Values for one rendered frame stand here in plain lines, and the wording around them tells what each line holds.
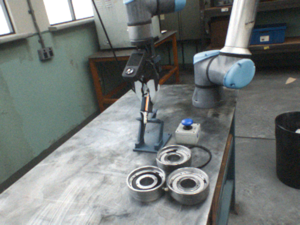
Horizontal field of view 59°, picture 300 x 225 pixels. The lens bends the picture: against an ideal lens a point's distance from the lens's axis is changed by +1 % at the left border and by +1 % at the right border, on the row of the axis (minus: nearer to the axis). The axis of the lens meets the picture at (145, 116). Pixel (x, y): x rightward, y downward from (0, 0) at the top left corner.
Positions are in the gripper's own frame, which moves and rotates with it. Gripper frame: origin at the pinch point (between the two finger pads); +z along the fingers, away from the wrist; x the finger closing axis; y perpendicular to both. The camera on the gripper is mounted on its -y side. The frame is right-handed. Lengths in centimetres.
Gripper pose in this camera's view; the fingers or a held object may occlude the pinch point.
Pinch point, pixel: (147, 101)
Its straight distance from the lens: 87.4
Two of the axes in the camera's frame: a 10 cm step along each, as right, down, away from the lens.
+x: -9.1, -0.5, 4.2
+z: 1.4, 9.0, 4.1
